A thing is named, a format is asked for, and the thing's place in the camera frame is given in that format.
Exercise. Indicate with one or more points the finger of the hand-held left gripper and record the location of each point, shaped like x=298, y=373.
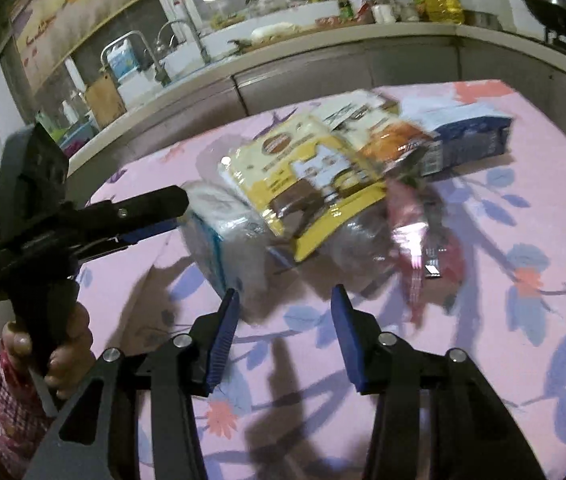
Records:
x=153, y=232
x=153, y=205

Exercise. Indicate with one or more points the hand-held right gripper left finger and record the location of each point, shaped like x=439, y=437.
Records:
x=223, y=330

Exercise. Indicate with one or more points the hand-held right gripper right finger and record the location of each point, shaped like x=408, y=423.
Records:
x=350, y=340

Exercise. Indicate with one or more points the white blue tissue pack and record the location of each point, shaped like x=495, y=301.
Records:
x=233, y=260

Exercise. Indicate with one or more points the red wrapper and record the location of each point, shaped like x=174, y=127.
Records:
x=408, y=205

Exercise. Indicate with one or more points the orange white snack packet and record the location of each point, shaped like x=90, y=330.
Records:
x=388, y=140

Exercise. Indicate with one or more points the blue carton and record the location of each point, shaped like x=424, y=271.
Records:
x=468, y=140

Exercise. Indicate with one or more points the person's left forearm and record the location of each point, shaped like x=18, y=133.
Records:
x=8, y=410

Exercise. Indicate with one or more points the person's left hand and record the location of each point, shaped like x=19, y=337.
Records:
x=75, y=345

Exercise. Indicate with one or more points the teal plastic basin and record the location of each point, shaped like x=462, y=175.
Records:
x=78, y=135

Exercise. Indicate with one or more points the upright wooden cutting board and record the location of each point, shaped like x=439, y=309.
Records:
x=105, y=97

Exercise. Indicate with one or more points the steel kitchen faucet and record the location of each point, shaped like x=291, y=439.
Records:
x=150, y=55
x=183, y=27

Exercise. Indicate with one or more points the blue white detergent jug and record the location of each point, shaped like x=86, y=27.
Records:
x=123, y=57

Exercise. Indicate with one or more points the white food bag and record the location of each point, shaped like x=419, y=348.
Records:
x=273, y=34

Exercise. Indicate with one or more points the kitchen counter with cabinets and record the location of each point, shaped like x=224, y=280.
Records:
x=313, y=65

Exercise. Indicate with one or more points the pink floral tablecloth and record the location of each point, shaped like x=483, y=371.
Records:
x=538, y=185

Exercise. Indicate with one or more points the white cup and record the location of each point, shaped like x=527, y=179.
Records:
x=383, y=13

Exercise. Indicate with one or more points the small metal pot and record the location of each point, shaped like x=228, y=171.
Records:
x=483, y=19

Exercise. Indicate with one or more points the floral wall cloth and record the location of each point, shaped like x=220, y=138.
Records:
x=78, y=0

